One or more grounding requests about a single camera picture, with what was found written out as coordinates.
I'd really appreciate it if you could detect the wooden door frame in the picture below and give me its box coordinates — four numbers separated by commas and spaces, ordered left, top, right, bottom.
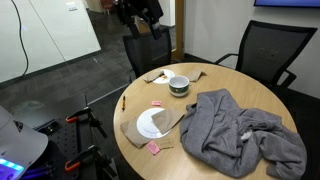
174, 0, 185, 61

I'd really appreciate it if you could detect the large white paper plate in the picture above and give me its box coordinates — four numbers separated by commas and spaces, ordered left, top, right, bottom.
136, 107, 174, 140

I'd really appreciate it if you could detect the white cup with green band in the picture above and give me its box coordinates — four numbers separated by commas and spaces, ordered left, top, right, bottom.
168, 75, 190, 98

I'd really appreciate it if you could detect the black mesh office chair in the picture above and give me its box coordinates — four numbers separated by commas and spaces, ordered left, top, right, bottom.
122, 26, 174, 79
214, 19, 318, 89

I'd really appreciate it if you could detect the brown sugar packet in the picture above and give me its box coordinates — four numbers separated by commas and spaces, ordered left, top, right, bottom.
157, 138, 174, 150

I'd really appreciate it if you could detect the black hanging wall cable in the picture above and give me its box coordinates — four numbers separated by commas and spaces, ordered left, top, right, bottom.
9, 0, 30, 80

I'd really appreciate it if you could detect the orange handled black clamp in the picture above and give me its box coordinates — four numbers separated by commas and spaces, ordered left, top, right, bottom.
64, 106, 108, 138
64, 144, 118, 178

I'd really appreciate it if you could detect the white wall switch plate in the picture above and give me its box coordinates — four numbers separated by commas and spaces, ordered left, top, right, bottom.
65, 1, 79, 12

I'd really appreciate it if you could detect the red chair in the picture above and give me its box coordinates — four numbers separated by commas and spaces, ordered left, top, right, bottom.
99, 0, 116, 14

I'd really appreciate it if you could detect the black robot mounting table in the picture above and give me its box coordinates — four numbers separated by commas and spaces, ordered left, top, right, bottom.
13, 96, 118, 180

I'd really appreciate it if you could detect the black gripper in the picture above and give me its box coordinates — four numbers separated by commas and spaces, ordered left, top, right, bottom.
114, 0, 164, 41

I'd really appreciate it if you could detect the small white paper plate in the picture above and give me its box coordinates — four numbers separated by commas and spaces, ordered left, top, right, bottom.
152, 68, 176, 85

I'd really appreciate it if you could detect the gray sweatshirt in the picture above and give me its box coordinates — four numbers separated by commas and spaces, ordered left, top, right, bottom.
179, 88, 308, 179

